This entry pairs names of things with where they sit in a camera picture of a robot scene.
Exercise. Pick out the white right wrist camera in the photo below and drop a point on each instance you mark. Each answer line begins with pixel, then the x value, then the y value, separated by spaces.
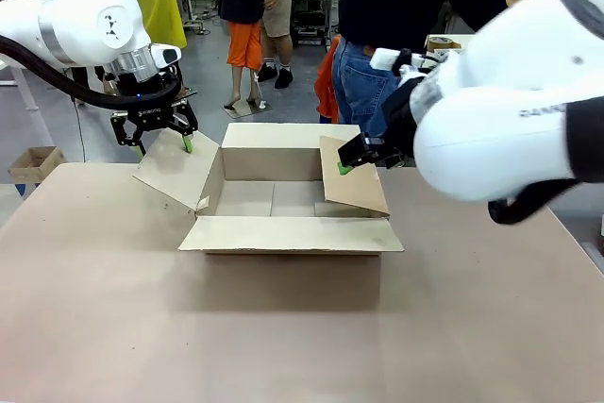
pixel 383 59

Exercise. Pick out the grey mannequin base plate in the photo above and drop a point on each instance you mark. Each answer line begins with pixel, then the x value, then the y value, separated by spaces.
pixel 247 110

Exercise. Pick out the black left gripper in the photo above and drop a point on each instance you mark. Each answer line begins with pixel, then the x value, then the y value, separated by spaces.
pixel 148 112

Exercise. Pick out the person in khaki shorts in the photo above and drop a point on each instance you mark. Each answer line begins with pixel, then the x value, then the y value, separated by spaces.
pixel 278 11

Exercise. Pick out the metal rack with equipment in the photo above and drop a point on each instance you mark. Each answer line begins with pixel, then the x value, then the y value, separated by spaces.
pixel 311 6

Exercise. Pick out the white table frame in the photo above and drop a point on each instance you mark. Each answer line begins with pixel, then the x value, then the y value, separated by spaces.
pixel 23 87

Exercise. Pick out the beige packing tape roll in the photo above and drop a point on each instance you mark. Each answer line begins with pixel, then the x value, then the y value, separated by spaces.
pixel 441 43

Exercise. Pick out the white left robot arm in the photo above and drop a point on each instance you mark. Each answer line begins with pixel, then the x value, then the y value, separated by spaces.
pixel 71 11

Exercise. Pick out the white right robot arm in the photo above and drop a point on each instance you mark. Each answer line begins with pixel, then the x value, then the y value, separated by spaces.
pixel 495 115

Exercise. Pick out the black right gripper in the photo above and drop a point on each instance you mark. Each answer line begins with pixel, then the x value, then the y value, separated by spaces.
pixel 401 115

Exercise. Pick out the small open cardboard box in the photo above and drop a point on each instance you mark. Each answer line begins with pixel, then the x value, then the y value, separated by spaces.
pixel 35 162

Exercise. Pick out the orange cloth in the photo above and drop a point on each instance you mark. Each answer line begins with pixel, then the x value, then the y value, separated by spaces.
pixel 328 87

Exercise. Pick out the large cardboard packing box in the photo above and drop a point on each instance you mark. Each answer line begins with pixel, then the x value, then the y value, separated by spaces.
pixel 283 233

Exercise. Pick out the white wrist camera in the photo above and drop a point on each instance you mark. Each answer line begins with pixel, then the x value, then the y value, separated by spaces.
pixel 383 59
pixel 165 55

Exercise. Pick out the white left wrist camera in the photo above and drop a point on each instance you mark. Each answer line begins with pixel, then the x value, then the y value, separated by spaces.
pixel 165 55

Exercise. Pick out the mannequin with orange shorts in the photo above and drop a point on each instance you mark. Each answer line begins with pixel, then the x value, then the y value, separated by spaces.
pixel 243 44

